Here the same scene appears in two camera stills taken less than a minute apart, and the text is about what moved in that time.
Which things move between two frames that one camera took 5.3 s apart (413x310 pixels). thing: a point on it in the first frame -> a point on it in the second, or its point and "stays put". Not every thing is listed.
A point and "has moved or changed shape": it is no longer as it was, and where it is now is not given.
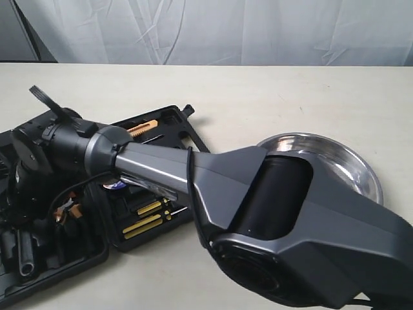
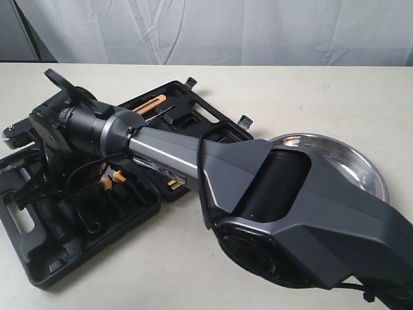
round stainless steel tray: x=346 y=160 stays put
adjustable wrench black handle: x=26 y=253 has moved or changed shape
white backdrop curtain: x=332 y=33 stays put
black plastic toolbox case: x=77 y=226 has moved or changed shape
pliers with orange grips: x=71 y=206 -> x=106 y=183
